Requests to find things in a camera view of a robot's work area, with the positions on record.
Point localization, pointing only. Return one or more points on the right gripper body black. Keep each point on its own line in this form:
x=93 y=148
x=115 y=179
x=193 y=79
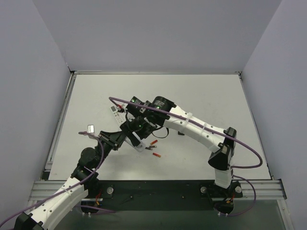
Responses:
x=131 y=110

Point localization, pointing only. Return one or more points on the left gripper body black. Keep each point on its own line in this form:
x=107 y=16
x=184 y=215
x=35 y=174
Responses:
x=108 y=139

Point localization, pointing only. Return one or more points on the white rounded remote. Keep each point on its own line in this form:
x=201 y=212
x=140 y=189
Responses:
x=136 y=142

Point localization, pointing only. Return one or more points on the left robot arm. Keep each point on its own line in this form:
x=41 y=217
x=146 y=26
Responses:
x=49 y=212

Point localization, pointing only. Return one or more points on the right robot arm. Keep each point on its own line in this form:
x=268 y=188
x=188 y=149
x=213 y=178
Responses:
x=211 y=137

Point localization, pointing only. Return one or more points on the white air conditioner remote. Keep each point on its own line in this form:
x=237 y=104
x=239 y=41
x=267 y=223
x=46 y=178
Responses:
x=119 y=117

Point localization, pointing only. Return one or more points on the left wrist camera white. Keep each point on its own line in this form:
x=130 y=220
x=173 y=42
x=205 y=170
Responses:
x=89 y=132

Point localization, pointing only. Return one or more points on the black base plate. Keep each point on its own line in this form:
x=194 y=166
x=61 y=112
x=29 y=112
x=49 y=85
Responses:
x=159 y=195

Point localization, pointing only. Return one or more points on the aluminium front rail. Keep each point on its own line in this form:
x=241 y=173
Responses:
x=43 y=189

